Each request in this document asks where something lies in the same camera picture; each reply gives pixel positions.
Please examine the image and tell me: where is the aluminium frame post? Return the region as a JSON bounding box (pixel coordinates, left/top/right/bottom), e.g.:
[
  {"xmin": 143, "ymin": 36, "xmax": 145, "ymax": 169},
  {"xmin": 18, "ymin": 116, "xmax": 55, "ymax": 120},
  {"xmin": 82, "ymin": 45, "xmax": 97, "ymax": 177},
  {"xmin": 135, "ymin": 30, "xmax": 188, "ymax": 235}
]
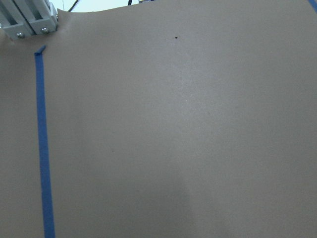
[{"xmin": 0, "ymin": 0, "xmax": 58, "ymax": 40}]

